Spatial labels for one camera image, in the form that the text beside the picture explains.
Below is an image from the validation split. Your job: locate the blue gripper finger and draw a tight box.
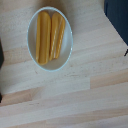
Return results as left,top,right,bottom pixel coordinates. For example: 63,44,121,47
0,38,5,69

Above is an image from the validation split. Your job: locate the white oval bowl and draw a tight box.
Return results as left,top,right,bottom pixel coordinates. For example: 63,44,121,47
26,6,74,73

